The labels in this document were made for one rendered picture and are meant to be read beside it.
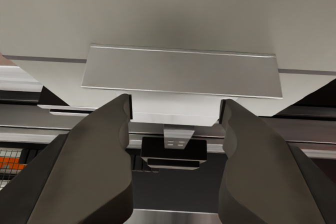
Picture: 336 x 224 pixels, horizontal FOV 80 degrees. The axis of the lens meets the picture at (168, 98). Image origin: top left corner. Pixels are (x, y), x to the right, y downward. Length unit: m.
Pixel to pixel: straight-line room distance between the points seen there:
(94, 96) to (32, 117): 0.37
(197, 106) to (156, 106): 0.03
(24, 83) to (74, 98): 0.10
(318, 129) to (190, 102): 0.42
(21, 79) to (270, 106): 0.24
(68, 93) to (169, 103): 0.08
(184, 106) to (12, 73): 0.17
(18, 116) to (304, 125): 0.62
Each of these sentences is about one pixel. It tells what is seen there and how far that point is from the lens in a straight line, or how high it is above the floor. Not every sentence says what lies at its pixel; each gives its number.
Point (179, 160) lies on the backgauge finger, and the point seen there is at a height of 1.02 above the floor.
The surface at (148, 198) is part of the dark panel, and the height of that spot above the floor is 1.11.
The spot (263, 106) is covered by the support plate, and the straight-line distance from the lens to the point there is 0.17.
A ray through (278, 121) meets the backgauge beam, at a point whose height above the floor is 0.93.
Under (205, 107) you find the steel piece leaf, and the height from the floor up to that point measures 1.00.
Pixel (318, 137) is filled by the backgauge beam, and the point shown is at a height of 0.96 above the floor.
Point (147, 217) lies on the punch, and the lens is 0.19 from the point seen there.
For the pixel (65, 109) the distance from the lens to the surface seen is 0.23.
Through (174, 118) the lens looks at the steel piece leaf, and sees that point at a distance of 0.19.
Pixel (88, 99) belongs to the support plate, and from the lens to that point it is 0.17.
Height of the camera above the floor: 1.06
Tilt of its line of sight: 22 degrees down
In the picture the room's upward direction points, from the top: 177 degrees counter-clockwise
